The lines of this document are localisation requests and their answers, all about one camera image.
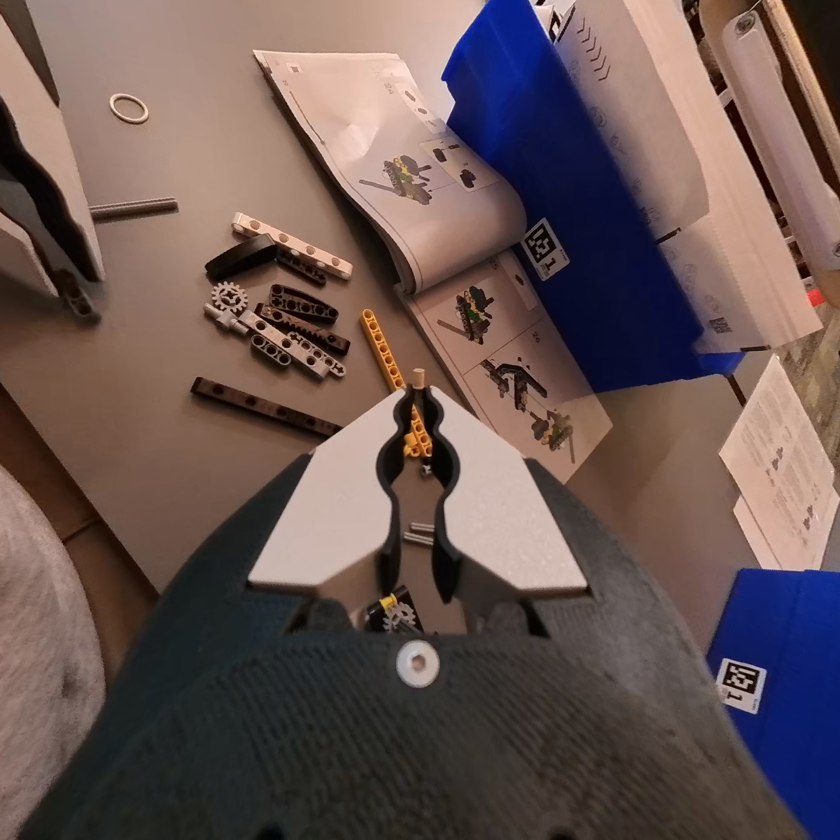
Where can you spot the black curved lego panel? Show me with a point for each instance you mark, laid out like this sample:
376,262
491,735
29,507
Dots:
236,259

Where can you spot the white rubber band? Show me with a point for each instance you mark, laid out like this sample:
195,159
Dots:
112,107

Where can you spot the long black lego beam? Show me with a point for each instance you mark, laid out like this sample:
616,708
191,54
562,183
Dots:
262,405

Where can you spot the white lego beam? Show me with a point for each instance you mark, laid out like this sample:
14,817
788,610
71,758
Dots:
292,248

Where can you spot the open lego instruction booklet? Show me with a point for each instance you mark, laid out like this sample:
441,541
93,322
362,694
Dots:
426,216

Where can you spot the dark grey lego axle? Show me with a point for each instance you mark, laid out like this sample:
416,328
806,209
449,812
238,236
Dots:
131,208

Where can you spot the long yellow lego beam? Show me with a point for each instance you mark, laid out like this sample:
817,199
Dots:
384,348

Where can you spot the black curved lego liftarm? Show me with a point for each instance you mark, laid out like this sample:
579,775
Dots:
302,303

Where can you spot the blue plastic bin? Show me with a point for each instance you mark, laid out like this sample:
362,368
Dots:
590,229
787,623

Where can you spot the grey lego gear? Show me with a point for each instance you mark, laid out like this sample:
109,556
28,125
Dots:
218,303

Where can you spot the light grey lego axle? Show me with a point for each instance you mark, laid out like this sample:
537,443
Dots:
417,539

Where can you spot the lego gear assembly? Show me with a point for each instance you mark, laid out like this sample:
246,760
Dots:
394,617

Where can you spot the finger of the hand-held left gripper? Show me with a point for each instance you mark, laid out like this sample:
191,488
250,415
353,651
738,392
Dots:
23,246
46,144

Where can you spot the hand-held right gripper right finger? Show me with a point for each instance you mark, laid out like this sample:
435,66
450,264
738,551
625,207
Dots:
512,518

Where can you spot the white paper bags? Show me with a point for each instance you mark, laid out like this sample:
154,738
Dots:
656,98

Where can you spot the printed paper sheet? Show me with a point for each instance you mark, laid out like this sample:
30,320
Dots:
781,446
781,548

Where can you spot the black lego gear rack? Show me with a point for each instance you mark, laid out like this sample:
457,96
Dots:
338,342

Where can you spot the black document holder stand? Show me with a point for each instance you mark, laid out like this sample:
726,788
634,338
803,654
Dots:
768,131

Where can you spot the small thin black lego beam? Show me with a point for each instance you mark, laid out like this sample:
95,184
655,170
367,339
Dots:
300,268

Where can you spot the thin light grey lego liftarm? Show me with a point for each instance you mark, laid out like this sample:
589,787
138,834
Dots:
321,364

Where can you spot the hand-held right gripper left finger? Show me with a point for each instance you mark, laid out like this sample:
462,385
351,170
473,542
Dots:
328,518

